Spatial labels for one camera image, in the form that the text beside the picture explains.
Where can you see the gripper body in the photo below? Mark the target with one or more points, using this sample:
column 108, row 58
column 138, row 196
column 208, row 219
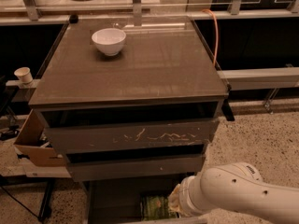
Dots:
column 184, row 196

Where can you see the green jalapeno chip bag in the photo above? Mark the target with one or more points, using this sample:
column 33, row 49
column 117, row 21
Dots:
column 154, row 207

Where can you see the grey drawer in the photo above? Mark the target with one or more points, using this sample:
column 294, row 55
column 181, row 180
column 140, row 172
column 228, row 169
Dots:
column 132, row 127
column 136, row 162
column 118, row 201

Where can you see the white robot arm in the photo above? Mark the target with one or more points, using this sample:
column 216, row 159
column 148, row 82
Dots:
column 236, row 187

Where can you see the grey drawer cabinet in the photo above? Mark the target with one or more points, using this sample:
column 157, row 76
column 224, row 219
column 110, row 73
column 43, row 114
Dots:
column 164, row 61

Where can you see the black stand leg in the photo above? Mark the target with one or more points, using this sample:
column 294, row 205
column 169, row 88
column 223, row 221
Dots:
column 45, row 209

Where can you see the cardboard box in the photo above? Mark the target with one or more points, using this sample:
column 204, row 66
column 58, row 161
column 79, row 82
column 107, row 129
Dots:
column 29, row 143

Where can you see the white ceramic bowl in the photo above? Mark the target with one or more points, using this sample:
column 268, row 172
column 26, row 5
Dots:
column 109, row 41

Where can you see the white paper cup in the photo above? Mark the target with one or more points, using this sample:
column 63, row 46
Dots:
column 24, row 75

